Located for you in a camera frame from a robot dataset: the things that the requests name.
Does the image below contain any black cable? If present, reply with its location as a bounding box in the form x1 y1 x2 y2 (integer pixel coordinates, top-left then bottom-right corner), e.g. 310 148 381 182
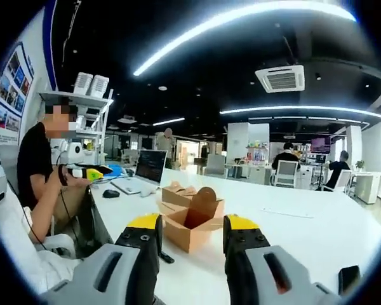
6 179 47 250

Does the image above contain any wall poster board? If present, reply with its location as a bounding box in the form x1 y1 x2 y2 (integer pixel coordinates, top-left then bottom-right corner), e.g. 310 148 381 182
0 41 36 146

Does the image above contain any colourful display shelf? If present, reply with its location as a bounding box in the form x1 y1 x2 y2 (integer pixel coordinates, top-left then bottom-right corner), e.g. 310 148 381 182
246 141 269 163

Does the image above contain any curved ceiling light strip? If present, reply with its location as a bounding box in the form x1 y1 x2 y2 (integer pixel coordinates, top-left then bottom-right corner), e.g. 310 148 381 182
220 106 381 119

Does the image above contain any person's white clothing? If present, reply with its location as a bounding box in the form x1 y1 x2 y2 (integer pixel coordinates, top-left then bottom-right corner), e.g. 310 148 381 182
0 187 83 295

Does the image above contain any white office chair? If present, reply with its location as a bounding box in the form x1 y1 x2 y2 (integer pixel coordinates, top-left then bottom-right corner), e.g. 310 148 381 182
331 170 353 193
272 159 300 188

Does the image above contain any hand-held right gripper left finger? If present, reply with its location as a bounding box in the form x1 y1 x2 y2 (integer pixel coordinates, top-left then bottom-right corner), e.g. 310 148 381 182
39 213 163 305

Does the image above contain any grey office chair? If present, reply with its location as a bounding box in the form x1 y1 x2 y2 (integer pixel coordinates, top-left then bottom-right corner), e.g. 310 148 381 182
206 154 227 176

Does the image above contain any black smartphone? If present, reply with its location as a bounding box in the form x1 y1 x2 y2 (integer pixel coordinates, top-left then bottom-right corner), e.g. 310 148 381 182
338 265 362 297

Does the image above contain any silver laptop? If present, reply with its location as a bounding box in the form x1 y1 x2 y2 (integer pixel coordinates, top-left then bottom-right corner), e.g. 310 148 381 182
110 149 168 195

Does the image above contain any ceiling air conditioner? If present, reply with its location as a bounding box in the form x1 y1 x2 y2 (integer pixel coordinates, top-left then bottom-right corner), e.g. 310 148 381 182
255 65 305 93

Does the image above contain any white desk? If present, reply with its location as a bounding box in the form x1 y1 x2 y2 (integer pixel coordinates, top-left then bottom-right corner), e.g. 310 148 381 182
354 171 381 204

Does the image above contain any purple screen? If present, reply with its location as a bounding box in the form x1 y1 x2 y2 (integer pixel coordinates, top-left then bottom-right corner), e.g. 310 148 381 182
311 137 331 154

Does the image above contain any short ceiling light strip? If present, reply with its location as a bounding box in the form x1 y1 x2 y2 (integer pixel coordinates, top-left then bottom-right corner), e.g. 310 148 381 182
152 117 185 126

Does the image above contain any person's left hand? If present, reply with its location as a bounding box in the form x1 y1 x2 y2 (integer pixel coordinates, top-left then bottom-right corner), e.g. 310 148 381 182
52 163 83 189

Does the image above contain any long ceiling light strip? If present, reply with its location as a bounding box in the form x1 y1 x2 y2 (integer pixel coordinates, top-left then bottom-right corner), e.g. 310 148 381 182
133 3 356 76

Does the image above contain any stack of white trays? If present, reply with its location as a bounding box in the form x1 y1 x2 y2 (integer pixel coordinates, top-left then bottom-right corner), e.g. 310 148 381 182
73 72 95 95
89 74 110 98

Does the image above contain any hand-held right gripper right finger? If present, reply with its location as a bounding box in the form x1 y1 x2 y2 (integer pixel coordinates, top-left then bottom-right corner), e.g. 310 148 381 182
222 213 342 305

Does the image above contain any white shelf rack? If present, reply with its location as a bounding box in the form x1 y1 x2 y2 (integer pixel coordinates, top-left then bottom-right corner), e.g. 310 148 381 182
37 88 114 166

